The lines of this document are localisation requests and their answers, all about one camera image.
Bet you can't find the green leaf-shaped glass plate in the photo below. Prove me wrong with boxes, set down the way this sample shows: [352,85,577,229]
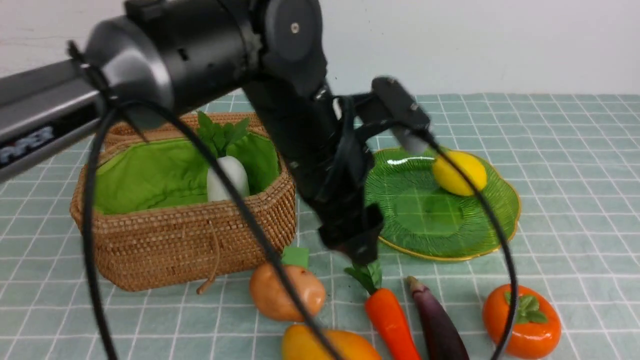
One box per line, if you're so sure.
[365,147,501,262]

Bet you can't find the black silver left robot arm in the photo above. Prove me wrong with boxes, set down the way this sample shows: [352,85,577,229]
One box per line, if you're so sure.
[1,0,383,265]

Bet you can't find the green foam cube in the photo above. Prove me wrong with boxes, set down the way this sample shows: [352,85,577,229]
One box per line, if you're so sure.
[281,246,310,269]

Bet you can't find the green checkered tablecloth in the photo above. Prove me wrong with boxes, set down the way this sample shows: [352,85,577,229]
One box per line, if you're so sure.
[0,93,640,360]

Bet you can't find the brown toy potato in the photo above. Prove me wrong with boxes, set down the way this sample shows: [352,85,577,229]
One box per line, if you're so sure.
[249,263,327,322]

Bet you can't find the orange yellow toy mango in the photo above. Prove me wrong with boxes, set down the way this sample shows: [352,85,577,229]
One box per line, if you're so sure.
[281,324,382,360]

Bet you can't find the woven wicker basket lid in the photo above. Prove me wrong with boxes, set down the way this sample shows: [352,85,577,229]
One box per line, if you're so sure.
[103,112,267,149]

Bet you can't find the purple toy eggplant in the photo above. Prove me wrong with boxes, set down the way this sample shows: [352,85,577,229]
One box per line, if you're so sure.
[406,276,470,360]

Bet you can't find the white toy radish green leaves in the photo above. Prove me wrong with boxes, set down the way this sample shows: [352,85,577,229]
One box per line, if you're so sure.
[197,111,250,202]

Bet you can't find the orange toy persimmon green leaf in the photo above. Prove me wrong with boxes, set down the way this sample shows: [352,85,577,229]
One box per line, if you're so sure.
[482,284,562,360]

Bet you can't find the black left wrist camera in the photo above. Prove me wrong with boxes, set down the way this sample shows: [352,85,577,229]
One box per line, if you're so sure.
[350,76,431,155]

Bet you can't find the orange toy carrot green leaves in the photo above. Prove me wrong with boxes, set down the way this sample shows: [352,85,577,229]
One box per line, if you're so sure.
[343,260,421,360]

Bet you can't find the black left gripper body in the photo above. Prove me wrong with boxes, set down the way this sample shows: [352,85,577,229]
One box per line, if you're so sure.
[295,145,383,265]

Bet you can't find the woven wicker basket green lining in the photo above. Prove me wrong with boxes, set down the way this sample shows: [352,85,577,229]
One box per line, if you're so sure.
[69,128,297,292]

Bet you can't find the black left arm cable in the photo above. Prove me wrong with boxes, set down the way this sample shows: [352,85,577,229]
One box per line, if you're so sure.
[67,40,518,360]

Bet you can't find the yellow toy lemon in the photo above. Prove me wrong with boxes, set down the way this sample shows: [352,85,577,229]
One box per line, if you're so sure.
[432,150,488,197]

